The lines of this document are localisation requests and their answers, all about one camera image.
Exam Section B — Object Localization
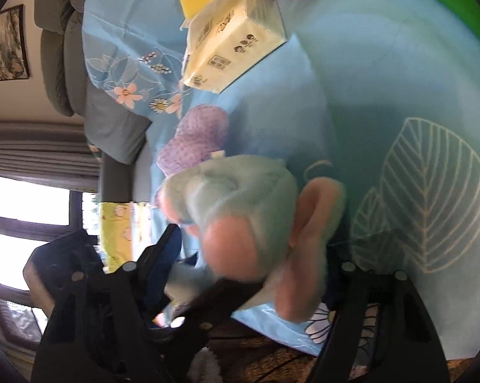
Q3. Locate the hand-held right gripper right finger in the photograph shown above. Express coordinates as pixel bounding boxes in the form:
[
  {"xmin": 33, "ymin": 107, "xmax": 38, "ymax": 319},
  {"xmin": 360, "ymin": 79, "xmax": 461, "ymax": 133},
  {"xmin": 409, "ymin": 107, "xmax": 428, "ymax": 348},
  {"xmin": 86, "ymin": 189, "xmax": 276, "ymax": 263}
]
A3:
[{"xmin": 306, "ymin": 247, "xmax": 452, "ymax": 383}]

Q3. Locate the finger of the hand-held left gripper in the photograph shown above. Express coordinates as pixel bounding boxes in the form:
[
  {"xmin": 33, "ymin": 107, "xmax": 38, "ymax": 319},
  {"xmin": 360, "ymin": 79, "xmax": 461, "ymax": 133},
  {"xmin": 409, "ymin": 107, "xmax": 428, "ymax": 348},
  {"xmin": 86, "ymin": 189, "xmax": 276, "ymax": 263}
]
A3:
[{"xmin": 152, "ymin": 275, "xmax": 268, "ymax": 368}]

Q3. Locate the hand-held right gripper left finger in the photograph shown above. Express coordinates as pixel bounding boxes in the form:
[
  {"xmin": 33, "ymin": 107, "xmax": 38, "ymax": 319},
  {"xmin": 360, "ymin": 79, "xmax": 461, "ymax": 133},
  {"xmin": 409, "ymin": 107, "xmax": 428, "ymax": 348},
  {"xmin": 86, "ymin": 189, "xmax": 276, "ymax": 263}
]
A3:
[{"xmin": 32, "ymin": 223, "xmax": 185, "ymax": 383}]

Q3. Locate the pale blue pink plush toy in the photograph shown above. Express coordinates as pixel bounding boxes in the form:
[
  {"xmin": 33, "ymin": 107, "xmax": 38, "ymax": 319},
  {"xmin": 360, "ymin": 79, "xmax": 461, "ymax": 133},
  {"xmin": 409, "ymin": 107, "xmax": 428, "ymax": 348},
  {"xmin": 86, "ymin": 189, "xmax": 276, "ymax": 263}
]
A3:
[{"xmin": 158, "ymin": 154, "xmax": 348, "ymax": 324}]

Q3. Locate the purple cloth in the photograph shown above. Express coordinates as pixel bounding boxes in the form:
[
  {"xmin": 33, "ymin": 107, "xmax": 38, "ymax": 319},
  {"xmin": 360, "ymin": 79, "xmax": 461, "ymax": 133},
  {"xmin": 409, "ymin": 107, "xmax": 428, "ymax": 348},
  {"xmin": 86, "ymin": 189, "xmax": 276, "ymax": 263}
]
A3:
[{"xmin": 156, "ymin": 104, "xmax": 229, "ymax": 178}]

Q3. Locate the white tissue box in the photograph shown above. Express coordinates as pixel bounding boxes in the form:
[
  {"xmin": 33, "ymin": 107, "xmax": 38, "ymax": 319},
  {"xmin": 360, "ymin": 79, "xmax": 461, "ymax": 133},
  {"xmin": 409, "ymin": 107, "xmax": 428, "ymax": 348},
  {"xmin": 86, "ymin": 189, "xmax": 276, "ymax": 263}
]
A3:
[{"xmin": 180, "ymin": 0, "xmax": 288, "ymax": 94}]

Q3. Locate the window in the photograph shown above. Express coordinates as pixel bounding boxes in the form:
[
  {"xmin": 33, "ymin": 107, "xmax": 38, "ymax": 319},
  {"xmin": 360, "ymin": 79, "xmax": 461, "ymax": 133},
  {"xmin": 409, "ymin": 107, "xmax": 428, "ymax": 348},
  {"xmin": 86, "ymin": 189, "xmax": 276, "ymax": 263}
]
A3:
[{"xmin": 0, "ymin": 171, "xmax": 101, "ymax": 344}]

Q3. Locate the grey sofa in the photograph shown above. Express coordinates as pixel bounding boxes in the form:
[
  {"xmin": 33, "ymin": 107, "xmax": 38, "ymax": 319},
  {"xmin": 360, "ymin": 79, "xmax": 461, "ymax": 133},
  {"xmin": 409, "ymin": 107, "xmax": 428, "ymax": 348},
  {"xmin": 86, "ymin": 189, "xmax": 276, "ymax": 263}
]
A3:
[{"xmin": 100, "ymin": 139, "xmax": 153, "ymax": 204}]

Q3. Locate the grey curtain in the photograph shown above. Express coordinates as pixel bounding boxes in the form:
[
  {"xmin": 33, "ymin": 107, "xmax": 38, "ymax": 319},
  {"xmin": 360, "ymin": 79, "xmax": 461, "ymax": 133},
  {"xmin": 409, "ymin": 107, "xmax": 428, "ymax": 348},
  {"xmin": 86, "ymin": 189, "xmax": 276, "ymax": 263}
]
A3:
[{"xmin": 0, "ymin": 122, "xmax": 105, "ymax": 192}]

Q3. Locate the grey striped pillow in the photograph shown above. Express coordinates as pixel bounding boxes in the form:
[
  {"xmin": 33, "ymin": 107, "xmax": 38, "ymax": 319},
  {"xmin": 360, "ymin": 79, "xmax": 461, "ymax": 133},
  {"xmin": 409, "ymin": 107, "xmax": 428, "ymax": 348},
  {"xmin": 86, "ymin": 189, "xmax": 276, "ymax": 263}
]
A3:
[{"xmin": 84, "ymin": 86, "xmax": 153, "ymax": 164}]

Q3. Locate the framed wall picture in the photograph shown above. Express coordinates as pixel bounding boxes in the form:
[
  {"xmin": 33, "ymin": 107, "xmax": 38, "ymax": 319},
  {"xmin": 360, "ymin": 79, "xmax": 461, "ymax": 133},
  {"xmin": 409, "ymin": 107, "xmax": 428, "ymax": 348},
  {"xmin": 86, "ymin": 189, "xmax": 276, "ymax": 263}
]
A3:
[{"xmin": 0, "ymin": 5, "xmax": 31, "ymax": 84}]

